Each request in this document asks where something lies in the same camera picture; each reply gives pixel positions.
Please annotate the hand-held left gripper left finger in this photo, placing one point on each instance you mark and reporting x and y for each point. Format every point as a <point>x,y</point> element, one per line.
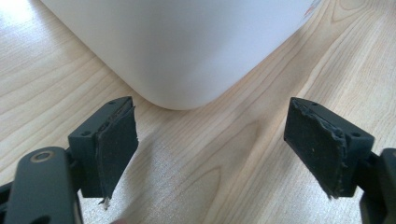
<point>106,146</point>

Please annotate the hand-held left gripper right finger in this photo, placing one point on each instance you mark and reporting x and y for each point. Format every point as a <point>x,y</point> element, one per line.
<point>323,146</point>

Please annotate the white plastic container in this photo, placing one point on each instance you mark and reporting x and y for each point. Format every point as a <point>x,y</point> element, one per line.
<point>186,46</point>

